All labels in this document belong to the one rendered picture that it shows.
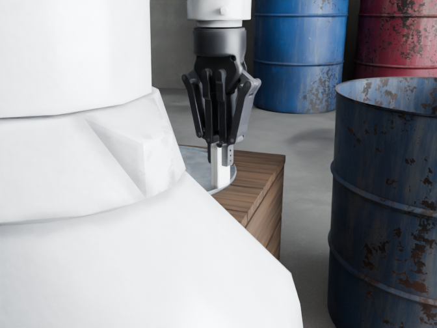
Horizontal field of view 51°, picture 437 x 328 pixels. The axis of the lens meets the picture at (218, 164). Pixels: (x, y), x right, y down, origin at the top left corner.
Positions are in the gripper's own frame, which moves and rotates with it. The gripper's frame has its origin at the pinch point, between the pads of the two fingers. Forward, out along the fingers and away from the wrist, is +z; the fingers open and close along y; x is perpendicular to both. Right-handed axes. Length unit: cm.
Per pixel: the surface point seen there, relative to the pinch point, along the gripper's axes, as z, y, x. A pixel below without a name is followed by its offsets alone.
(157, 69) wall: 24, -229, 214
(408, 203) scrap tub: 7.1, 23.3, 19.0
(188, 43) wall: 3, -203, 225
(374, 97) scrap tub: -3.6, 5.8, 49.1
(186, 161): 4.7, -14.7, 8.7
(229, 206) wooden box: 5.0, 3.9, -2.8
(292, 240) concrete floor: 40, -14, 52
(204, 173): 4.7, -7.7, 5.5
